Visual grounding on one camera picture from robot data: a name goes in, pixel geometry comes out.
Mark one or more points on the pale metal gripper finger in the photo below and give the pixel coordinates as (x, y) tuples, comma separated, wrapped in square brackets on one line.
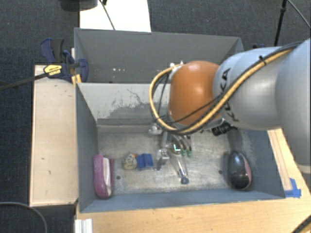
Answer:
[(179, 166), (162, 155)]

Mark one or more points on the blue block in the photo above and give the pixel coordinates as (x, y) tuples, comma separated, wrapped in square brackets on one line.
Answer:
[(145, 161)]

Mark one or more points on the small yellow-grey toy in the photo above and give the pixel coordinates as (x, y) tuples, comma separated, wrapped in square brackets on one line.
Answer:
[(129, 161)]

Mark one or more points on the grey metal bin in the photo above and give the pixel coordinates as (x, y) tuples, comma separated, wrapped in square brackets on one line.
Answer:
[(136, 57)]

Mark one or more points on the pale wood board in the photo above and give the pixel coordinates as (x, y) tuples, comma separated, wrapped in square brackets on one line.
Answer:
[(53, 139)]

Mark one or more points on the black cylinder on white bracket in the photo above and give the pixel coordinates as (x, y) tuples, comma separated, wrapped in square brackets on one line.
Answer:
[(220, 129)]

